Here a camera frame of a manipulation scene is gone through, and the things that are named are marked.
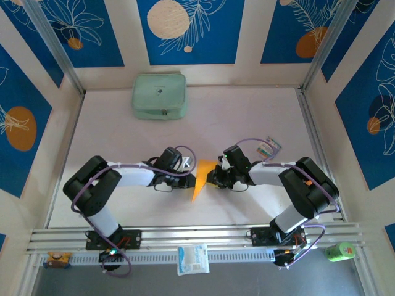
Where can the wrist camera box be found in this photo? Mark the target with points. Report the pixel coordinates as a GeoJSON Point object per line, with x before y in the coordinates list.
{"type": "Point", "coordinates": [186, 162]}
{"type": "Point", "coordinates": [223, 163]}

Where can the mint green zip pouch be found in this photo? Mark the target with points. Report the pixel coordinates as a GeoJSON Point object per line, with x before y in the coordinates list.
{"type": "Point", "coordinates": [159, 92]}

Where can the aluminium side rail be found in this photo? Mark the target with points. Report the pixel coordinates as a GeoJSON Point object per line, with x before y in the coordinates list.
{"type": "Point", "coordinates": [308, 117]}
{"type": "Point", "coordinates": [74, 123]}

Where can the black controller board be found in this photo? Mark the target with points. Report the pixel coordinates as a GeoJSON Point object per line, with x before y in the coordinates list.
{"type": "Point", "coordinates": [105, 257]}
{"type": "Point", "coordinates": [282, 260]}

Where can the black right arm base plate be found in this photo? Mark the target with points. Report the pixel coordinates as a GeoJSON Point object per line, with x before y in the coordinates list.
{"type": "Point", "coordinates": [259, 235]}

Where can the white plastic mask packet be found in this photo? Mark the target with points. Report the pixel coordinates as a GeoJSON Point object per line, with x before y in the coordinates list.
{"type": "Point", "coordinates": [192, 259]}

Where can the small blue printed packet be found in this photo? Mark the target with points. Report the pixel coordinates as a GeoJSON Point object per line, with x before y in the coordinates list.
{"type": "Point", "coordinates": [267, 148]}

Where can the aluminium frame post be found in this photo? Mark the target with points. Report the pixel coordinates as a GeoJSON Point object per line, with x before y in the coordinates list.
{"type": "Point", "coordinates": [55, 46]}
{"type": "Point", "coordinates": [327, 43]}

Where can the orange paper sheet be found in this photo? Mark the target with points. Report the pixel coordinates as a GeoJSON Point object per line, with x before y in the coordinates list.
{"type": "Point", "coordinates": [202, 172]}

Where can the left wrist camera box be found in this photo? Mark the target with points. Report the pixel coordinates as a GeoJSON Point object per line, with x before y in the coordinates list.
{"type": "Point", "coordinates": [186, 162]}

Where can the small orange blue toy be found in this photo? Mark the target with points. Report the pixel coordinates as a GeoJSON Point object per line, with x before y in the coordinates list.
{"type": "Point", "coordinates": [57, 258]}

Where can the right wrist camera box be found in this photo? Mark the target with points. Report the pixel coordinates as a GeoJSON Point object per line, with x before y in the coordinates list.
{"type": "Point", "coordinates": [223, 163]}

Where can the green can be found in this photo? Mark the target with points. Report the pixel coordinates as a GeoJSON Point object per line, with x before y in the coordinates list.
{"type": "Point", "coordinates": [339, 252]}

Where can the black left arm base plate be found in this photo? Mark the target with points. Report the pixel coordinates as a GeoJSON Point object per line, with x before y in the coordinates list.
{"type": "Point", "coordinates": [137, 237]}

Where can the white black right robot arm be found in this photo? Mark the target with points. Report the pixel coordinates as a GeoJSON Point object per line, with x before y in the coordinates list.
{"type": "Point", "coordinates": [308, 188]}

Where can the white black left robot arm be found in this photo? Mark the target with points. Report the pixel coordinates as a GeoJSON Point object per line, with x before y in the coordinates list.
{"type": "Point", "coordinates": [89, 188]}

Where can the aluminium mounting rail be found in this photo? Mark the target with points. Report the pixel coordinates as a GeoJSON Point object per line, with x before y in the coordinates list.
{"type": "Point", "coordinates": [197, 234]}

